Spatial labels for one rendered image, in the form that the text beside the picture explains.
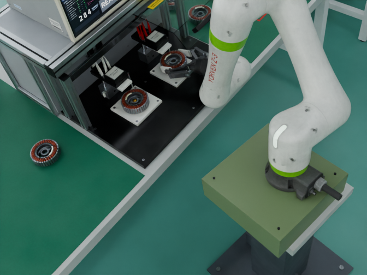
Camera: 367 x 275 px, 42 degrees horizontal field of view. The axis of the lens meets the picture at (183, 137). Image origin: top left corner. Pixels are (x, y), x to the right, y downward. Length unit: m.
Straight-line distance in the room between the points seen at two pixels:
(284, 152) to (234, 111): 1.47
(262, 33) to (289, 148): 0.91
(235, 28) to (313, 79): 0.29
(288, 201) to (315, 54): 0.46
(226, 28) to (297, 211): 0.60
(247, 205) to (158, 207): 1.08
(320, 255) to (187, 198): 0.73
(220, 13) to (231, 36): 0.08
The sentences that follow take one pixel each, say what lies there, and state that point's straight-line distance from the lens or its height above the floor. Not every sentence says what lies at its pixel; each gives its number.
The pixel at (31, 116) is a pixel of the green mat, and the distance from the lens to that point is 2.09.
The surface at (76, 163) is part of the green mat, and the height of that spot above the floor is 0.75.
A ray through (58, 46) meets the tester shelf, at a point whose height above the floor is 1.11.
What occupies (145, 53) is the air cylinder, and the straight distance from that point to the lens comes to 2.06.
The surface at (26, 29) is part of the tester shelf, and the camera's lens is 1.89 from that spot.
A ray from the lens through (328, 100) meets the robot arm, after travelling 1.47.
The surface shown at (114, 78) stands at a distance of 1.86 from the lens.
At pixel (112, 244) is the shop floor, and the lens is 2.51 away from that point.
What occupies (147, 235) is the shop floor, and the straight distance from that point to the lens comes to 2.48.
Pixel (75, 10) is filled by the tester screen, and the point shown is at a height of 1.23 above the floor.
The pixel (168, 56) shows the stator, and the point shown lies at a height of 0.83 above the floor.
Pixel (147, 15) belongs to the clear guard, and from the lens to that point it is 1.86.
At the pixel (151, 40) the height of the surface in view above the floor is 0.92.
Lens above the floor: 2.21
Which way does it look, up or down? 53 degrees down
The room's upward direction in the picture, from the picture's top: 12 degrees counter-clockwise
